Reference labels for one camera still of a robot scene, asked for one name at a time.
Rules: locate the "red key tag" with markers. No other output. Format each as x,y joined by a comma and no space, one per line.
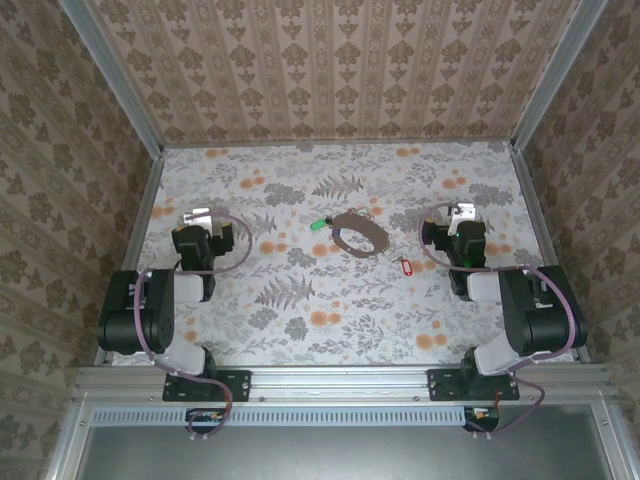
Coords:
406,267

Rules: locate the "green key tag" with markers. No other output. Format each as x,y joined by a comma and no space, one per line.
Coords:
317,225

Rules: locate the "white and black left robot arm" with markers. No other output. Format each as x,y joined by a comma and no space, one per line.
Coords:
160,320

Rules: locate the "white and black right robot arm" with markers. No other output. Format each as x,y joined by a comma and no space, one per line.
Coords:
545,320

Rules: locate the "floral printed table cover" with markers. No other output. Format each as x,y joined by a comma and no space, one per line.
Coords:
300,175

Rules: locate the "steel sheet panel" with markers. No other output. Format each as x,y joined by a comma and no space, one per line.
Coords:
340,455

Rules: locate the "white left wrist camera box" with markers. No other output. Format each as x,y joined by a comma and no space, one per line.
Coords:
202,217

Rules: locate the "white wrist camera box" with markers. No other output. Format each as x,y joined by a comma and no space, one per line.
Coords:
465,212
202,217

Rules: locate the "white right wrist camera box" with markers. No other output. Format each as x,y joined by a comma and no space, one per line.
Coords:
465,212

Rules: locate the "aluminium table side rail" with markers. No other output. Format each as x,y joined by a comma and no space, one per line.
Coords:
530,210
145,210

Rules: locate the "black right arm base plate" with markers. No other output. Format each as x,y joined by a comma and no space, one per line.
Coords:
442,385

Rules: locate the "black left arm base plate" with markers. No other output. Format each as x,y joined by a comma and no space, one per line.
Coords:
235,385

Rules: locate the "aluminium frame post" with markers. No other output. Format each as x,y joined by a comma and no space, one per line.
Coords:
115,85
555,80

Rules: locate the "aluminium mounting rail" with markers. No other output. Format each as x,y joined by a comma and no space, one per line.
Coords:
340,382

